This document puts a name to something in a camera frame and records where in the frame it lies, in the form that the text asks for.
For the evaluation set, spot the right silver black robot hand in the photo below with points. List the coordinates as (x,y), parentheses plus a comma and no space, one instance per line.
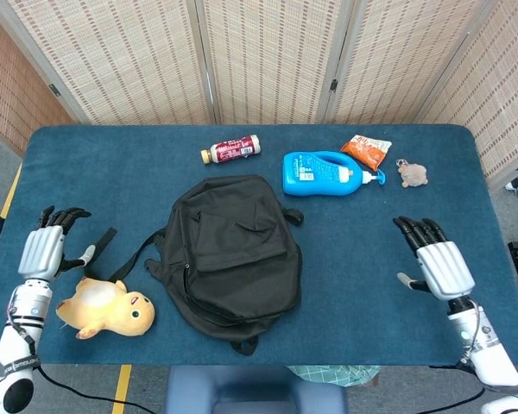
(444,269)

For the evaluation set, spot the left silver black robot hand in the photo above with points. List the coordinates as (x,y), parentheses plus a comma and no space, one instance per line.
(41,254)

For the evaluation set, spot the black fabric backpack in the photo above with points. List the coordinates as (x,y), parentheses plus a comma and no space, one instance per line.
(233,259)

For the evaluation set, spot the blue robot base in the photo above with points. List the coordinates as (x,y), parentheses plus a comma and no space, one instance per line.
(254,388)

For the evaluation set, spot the yellow plush animal toy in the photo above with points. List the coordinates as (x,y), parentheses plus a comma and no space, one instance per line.
(108,306)

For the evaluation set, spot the blue felt table cover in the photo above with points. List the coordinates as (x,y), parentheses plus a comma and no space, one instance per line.
(112,181)

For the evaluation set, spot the white shoe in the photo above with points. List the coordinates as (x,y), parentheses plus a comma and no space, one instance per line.
(514,186)

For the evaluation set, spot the orange snack packet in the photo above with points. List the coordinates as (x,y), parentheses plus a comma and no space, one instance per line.
(364,151)

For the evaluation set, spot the green checked cloth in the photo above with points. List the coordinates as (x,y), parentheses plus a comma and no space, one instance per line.
(332,374)

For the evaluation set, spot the blue pump lotion bottle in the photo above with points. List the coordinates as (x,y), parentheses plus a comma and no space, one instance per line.
(315,179)

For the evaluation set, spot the woven folding screen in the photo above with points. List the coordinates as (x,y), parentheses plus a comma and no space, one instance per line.
(125,60)

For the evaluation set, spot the drink bottle with red label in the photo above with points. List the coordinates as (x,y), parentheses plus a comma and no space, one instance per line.
(233,148)

